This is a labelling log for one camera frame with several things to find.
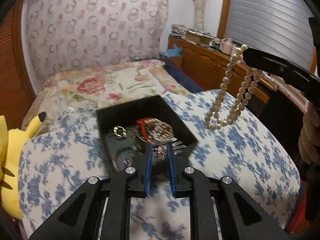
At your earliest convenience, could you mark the white pearl necklace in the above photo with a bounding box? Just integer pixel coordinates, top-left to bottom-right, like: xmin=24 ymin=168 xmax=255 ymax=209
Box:
xmin=204 ymin=44 xmax=264 ymax=131

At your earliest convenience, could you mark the silver crystal bead bracelet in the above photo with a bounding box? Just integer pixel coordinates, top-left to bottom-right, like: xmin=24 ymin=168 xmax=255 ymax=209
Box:
xmin=153 ymin=145 xmax=169 ymax=161

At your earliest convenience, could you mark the brown wooden bead bracelet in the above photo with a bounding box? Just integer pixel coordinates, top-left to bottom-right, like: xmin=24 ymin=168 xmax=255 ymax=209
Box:
xmin=145 ymin=119 xmax=174 ymax=143

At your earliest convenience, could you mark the red cord bracelet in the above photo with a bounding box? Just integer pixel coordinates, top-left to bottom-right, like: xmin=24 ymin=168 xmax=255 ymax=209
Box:
xmin=136 ymin=117 xmax=156 ymax=144

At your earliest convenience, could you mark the black jewelry box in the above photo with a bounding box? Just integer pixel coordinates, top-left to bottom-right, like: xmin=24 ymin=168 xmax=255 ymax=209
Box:
xmin=96 ymin=95 xmax=198 ymax=175

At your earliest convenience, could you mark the person's right hand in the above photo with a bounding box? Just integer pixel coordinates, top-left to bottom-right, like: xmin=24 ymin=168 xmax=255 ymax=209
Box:
xmin=298 ymin=102 xmax=319 ymax=164

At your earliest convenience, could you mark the grey window blind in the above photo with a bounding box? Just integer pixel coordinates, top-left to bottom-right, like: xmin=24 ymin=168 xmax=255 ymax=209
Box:
xmin=225 ymin=0 xmax=313 ymax=69

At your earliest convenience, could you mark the blue floral white cloth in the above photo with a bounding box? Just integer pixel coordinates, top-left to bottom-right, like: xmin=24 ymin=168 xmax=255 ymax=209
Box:
xmin=18 ymin=90 xmax=300 ymax=239

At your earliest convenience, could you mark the pink thermos jug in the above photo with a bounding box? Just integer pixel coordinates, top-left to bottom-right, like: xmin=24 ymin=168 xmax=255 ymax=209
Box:
xmin=221 ymin=37 xmax=233 ymax=55

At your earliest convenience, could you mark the wooden sideboard cabinet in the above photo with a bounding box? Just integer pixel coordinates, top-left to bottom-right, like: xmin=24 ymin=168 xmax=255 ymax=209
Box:
xmin=168 ymin=37 xmax=272 ymax=104

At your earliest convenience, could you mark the yellow Pikachu plush toy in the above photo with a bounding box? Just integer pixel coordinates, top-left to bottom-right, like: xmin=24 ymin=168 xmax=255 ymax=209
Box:
xmin=1 ymin=112 xmax=46 ymax=220

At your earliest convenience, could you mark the cardboard box on cabinet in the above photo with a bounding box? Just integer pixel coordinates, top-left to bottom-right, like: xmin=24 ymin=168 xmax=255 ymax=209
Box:
xmin=185 ymin=31 xmax=214 ymax=45

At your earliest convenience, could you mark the beige tied window curtain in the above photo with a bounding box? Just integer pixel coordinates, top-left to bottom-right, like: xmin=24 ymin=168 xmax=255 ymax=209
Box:
xmin=194 ymin=0 xmax=206 ymax=31

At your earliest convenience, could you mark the floral bed cover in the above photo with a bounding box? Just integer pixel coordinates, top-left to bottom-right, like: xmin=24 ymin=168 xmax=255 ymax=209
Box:
xmin=21 ymin=59 xmax=189 ymax=130

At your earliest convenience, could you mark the blue paper bag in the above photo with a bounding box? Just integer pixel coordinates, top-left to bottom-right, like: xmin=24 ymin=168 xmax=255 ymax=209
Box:
xmin=160 ymin=44 xmax=182 ymax=58

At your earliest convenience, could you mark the brown louvered wardrobe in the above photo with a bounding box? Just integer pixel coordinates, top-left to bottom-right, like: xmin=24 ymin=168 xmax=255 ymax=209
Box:
xmin=0 ymin=0 xmax=36 ymax=129

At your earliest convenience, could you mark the circle patterned sheer curtain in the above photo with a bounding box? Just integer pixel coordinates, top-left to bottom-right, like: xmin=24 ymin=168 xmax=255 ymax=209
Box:
xmin=25 ymin=0 xmax=169 ymax=83

